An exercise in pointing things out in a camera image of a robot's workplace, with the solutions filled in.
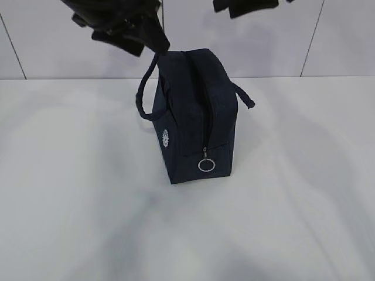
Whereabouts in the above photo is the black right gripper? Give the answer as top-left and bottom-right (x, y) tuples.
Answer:
(213, 0), (279, 19)

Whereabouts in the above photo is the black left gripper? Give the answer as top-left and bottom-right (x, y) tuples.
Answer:
(63, 0), (170, 56)

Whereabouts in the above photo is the navy blue fabric lunch bag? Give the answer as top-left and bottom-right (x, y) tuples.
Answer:
(136, 49), (255, 184)

